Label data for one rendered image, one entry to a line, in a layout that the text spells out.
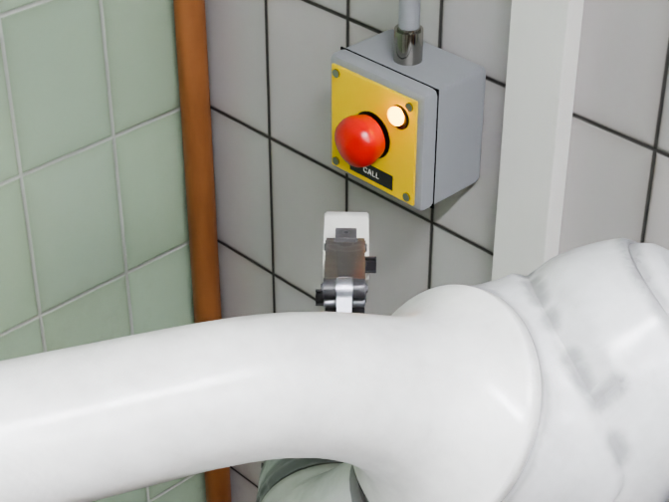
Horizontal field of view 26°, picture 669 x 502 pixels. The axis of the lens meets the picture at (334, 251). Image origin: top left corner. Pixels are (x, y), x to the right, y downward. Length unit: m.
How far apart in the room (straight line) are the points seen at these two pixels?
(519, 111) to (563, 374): 0.51
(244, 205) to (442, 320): 0.83
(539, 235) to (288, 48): 0.30
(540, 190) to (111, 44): 0.43
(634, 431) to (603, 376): 0.03
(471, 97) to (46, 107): 0.39
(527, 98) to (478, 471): 0.53
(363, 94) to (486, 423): 0.56
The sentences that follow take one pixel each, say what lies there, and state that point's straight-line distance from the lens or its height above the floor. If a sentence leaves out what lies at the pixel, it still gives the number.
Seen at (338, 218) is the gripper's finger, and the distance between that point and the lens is 0.98.
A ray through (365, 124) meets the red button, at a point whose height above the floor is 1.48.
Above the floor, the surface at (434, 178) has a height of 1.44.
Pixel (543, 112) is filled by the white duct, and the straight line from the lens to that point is 1.05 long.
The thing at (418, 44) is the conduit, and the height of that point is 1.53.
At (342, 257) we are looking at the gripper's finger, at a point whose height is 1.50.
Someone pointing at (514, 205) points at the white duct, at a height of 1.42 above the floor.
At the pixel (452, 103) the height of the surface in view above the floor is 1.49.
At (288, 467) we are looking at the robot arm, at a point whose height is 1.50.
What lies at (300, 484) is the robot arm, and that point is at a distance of 0.71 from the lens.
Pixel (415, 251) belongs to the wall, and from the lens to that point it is 1.23.
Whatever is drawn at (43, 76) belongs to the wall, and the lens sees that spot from 1.27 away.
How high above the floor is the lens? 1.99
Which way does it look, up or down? 34 degrees down
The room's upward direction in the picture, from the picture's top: straight up
